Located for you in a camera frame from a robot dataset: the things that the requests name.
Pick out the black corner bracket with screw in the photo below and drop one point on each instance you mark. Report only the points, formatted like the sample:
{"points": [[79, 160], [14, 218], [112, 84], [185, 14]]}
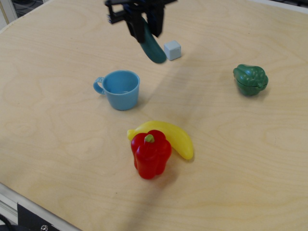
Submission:
{"points": [[35, 219]]}

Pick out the dark green toy cucumber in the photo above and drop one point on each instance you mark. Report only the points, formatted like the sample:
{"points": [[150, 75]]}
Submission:
{"points": [[151, 48]]}

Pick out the green toy bell pepper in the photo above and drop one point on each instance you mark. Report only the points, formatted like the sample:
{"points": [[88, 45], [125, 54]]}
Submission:
{"points": [[250, 80]]}

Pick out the light blue small cube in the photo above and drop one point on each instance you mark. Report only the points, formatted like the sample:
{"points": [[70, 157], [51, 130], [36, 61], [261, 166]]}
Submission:
{"points": [[172, 50]]}

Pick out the yellow toy banana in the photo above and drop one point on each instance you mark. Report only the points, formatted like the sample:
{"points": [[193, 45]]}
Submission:
{"points": [[177, 137]]}

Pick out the aluminium table edge frame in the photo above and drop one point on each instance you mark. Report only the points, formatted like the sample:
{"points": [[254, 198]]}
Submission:
{"points": [[8, 208]]}

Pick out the light blue plastic cup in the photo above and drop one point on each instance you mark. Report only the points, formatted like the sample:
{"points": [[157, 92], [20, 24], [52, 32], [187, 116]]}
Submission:
{"points": [[121, 88]]}

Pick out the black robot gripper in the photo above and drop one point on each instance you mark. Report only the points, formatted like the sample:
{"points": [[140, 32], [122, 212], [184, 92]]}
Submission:
{"points": [[131, 11]]}

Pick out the red toy bell pepper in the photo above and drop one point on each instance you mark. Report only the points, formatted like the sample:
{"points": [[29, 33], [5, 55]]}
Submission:
{"points": [[151, 152]]}

